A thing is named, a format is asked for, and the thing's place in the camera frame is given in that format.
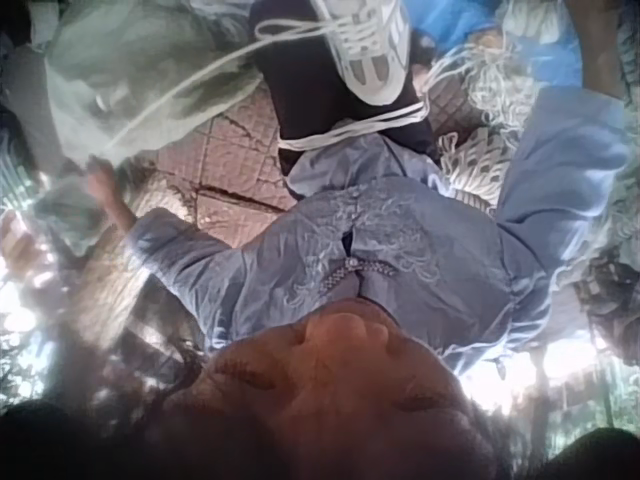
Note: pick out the person's right hand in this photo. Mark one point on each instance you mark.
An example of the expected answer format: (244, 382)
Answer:
(597, 45)

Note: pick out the person's left hand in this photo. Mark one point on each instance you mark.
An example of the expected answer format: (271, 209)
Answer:
(111, 195)

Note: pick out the green mesh net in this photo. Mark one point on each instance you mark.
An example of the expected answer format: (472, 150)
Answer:
(130, 70)

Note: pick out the beige woven sack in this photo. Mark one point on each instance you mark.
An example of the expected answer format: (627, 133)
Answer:
(150, 280)

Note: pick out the blue tarp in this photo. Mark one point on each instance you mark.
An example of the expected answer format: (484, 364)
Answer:
(545, 55)

